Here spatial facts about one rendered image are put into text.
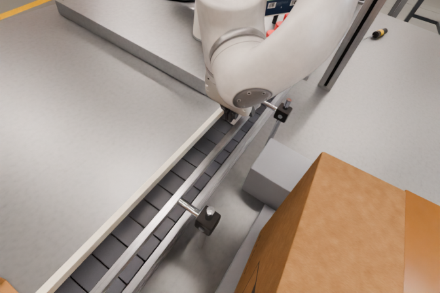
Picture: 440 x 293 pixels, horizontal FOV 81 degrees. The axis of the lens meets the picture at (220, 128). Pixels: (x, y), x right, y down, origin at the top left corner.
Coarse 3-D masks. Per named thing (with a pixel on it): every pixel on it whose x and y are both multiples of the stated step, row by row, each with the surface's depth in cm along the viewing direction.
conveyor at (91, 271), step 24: (216, 144) 58; (192, 168) 53; (216, 168) 54; (168, 192) 49; (192, 192) 50; (144, 216) 46; (168, 216) 46; (120, 240) 42; (96, 264) 40; (72, 288) 37; (120, 288) 38
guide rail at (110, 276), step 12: (240, 120) 53; (228, 132) 50; (216, 156) 47; (204, 168) 44; (192, 180) 42; (180, 192) 41; (168, 204) 39; (156, 216) 38; (156, 228) 37; (144, 240) 35; (132, 252) 34; (120, 264) 33; (108, 276) 32; (96, 288) 31
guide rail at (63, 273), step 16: (208, 128) 58; (192, 144) 54; (176, 160) 51; (160, 176) 48; (144, 192) 45; (128, 208) 43; (112, 224) 41; (96, 240) 39; (80, 256) 37; (64, 272) 36; (48, 288) 34
